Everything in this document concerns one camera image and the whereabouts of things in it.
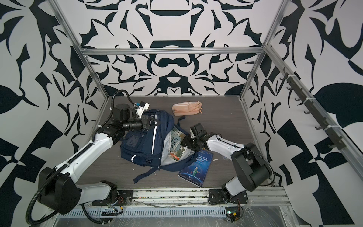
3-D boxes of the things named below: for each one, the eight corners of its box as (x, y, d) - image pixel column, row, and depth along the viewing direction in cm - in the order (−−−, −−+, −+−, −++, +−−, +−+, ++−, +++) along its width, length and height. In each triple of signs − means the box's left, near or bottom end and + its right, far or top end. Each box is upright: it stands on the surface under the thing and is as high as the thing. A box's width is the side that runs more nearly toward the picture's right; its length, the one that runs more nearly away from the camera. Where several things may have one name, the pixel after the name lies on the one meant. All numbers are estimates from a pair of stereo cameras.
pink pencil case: (172, 115, 113) (171, 111, 109) (172, 105, 120) (172, 100, 116) (201, 115, 113) (202, 111, 109) (200, 105, 120) (201, 100, 116)
